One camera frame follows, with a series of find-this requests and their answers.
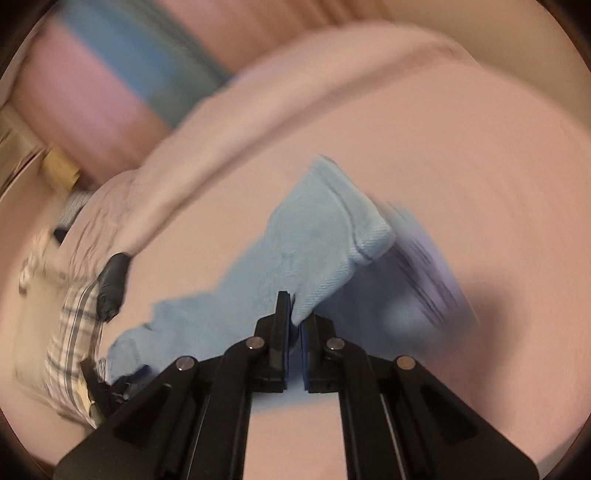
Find white shelf unit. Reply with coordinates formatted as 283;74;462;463
0;100;47;197

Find pink bed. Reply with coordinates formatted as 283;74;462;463
60;83;585;480

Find plaid cloth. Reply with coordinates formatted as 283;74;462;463
14;277;106;430

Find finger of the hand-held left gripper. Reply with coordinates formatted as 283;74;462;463
81;357;155;418

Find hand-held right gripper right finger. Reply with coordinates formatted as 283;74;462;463
300;313;539;480

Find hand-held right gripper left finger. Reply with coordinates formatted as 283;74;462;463
53;291;295;480

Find black rolled cloth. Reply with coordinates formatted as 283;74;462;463
95;251;133;323

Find light blue denim pants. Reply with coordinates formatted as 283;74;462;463
99;154;481;387

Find striped dark cloth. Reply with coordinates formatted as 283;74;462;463
58;190;94;234

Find straw bag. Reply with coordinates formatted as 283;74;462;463
43;147;80;186

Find white plush toy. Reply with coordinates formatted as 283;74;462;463
19;237;63;298

